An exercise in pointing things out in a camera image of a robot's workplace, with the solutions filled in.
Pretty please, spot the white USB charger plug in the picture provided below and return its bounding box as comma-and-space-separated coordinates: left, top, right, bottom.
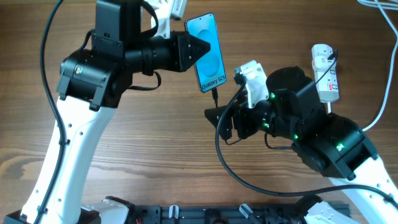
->
312, 55, 335, 72

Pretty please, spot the black USB charging cable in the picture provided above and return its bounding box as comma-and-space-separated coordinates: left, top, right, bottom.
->
211, 49, 340, 147

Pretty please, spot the Galaxy smartphone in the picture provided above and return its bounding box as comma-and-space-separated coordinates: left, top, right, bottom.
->
185, 12, 226, 93

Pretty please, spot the white power strip cord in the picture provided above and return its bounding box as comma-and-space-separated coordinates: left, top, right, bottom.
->
326, 0, 398, 133

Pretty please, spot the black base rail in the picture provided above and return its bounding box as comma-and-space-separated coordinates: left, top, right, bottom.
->
127, 204, 305, 224

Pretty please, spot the white cable bundle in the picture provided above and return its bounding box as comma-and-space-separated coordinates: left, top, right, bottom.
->
356, 0, 398, 11

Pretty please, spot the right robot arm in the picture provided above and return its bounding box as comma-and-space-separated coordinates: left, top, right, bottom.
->
205, 67, 397, 223

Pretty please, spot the white power strip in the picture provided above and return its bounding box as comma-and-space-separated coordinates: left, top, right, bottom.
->
311, 44, 340, 103

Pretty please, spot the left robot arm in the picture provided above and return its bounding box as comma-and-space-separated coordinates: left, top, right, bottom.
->
4, 0, 210, 223

